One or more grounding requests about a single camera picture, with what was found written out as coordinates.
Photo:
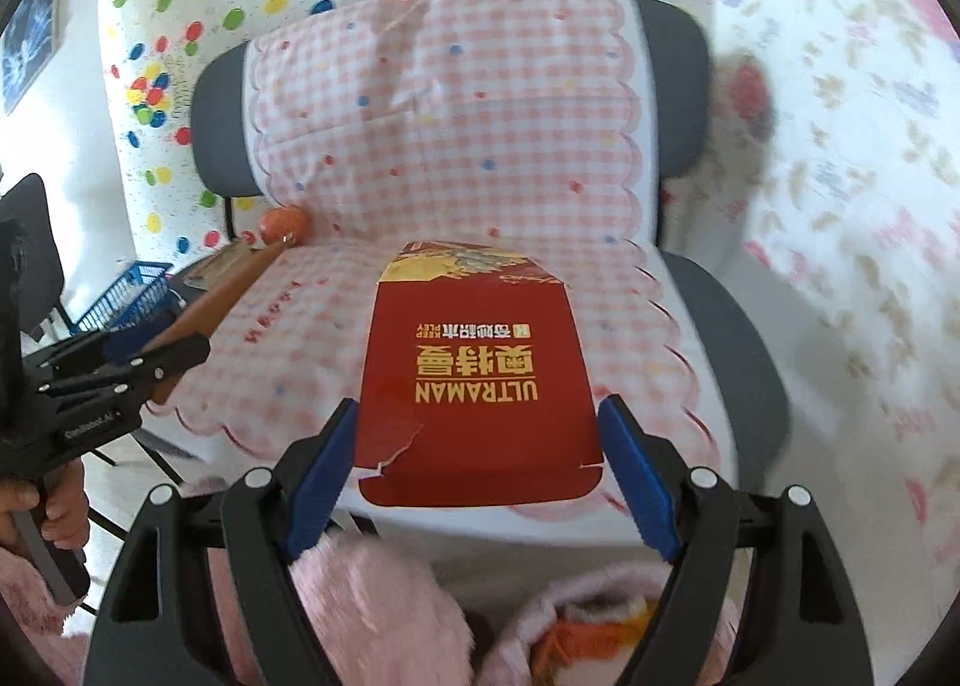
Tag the pink fuzzy trousers leg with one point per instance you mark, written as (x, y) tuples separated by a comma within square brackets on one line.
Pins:
[(380, 615)]

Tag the pink checkered chair cover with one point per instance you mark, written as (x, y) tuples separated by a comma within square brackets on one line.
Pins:
[(293, 346)]

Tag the left hand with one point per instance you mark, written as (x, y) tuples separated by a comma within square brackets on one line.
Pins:
[(66, 510)]

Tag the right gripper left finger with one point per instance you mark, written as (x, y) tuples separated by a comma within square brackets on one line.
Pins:
[(158, 623)]

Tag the dark grey chair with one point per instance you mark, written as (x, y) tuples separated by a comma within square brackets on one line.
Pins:
[(683, 76)]

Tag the floral wall sheet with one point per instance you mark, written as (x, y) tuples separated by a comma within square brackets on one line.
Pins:
[(834, 164)]

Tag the red apple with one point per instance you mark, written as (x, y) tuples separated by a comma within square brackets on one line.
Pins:
[(285, 224)]

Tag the orange knitted glove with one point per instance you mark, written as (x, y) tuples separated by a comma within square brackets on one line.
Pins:
[(573, 652)]

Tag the pink lined trash bin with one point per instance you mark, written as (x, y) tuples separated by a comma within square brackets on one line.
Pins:
[(617, 593)]

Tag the red Ultraman cardboard box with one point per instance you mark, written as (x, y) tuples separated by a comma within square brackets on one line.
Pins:
[(474, 390)]

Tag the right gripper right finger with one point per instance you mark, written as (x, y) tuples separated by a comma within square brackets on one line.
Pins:
[(800, 623)]

